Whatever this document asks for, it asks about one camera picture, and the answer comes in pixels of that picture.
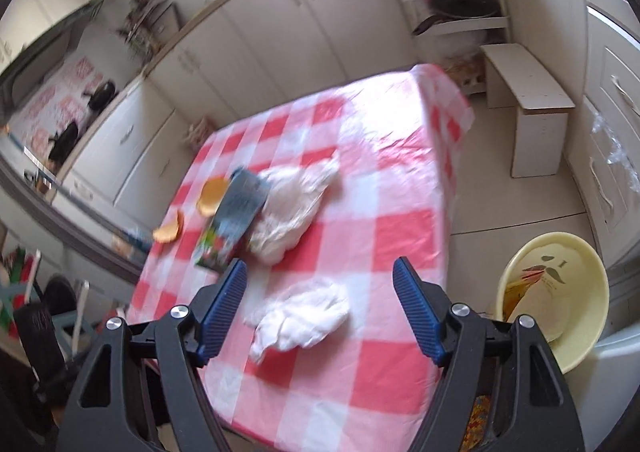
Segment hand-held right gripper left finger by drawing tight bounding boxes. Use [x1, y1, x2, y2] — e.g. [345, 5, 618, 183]
[59, 258, 249, 452]

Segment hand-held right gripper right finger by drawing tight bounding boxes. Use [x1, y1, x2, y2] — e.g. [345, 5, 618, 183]
[392, 257, 586, 452]

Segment white plastic bag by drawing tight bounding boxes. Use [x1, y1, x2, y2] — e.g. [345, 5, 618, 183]
[243, 277, 351, 365]

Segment blue grey carton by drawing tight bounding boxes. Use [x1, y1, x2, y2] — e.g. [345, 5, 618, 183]
[192, 167, 273, 273]

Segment clear plastic bag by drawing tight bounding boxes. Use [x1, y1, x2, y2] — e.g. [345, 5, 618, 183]
[245, 159, 341, 265]

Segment yellow plastic basin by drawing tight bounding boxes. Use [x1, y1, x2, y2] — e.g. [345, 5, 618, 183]
[495, 231, 611, 375]

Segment red white checkered tablecloth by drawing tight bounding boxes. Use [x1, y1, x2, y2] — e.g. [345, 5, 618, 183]
[127, 62, 476, 448]

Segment white blue cross-braced shelf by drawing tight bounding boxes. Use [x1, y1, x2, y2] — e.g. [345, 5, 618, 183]
[0, 242, 101, 363]

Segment round black pan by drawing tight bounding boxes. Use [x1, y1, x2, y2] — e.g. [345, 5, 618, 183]
[45, 277, 82, 313]

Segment floral wastebasket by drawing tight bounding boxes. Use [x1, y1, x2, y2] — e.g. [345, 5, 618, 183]
[185, 116, 218, 153]

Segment white base cabinet with drawers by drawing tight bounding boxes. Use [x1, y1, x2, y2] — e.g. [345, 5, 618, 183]
[52, 82, 216, 233]

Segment white step stool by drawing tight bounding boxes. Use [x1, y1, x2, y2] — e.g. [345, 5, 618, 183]
[480, 43, 576, 179]

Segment black cooking pot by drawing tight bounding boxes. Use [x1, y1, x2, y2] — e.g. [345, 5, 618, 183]
[82, 80, 121, 112]

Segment clear plastic film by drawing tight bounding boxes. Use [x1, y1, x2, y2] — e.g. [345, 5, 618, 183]
[590, 106, 636, 173]

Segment white base cabinet with doors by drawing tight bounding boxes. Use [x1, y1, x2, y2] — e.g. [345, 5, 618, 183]
[150, 0, 421, 133]

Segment black wok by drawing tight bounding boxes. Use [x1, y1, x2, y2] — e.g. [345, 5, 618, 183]
[411, 0, 501, 36]

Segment range hood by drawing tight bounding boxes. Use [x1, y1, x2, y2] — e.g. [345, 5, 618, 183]
[0, 2, 106, 97]

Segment white drawer cabinet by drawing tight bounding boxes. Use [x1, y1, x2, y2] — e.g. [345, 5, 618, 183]
[570, 0, 640, 273]

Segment grey door frame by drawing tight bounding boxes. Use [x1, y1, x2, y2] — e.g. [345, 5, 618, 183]
[0, 152, 146, 283]

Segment pink wall stickers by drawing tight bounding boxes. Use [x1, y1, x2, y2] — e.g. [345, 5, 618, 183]
[15, 56, 101, 143]

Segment utensil wall rack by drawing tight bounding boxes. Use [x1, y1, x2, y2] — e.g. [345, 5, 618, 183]
[117, 0, 181, 57]

